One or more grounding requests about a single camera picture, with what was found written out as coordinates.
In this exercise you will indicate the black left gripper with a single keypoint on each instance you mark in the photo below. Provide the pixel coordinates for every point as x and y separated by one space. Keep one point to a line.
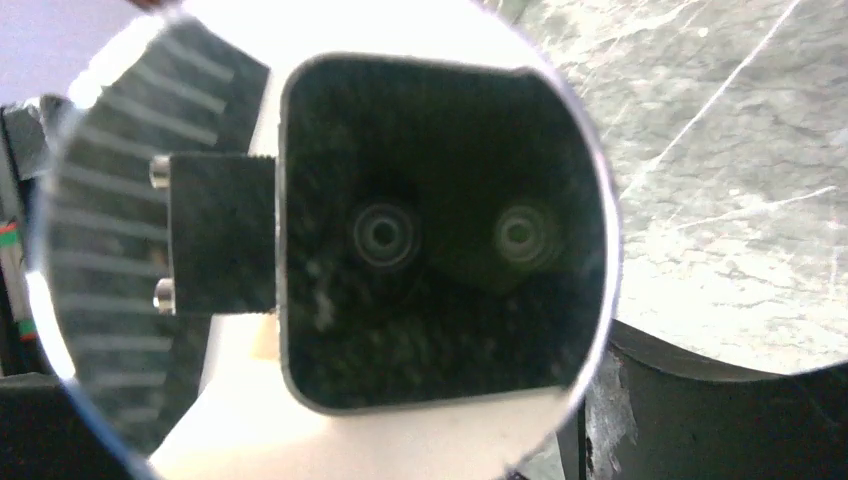
28 131

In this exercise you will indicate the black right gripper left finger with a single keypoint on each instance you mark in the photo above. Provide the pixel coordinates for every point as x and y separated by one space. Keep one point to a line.
44 438

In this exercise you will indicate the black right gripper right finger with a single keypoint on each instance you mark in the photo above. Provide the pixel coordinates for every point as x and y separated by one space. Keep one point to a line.
658 411

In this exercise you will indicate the blue labelled clear bottle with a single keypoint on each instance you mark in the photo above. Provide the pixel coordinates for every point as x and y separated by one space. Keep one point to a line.
324 240

